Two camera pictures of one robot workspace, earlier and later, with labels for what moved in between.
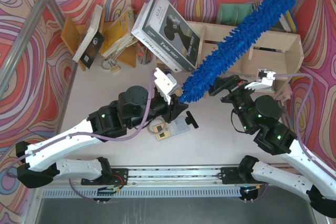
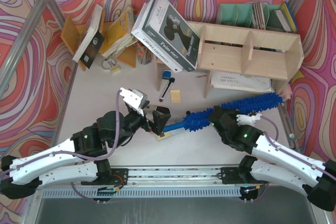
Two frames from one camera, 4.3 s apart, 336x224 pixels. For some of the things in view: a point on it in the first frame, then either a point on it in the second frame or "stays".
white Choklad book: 149,42 stays
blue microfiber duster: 250,33 → 199,120
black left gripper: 172,108 → 151,119
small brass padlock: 114,68 stays
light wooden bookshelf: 272,56 stays
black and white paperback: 88,49 stays
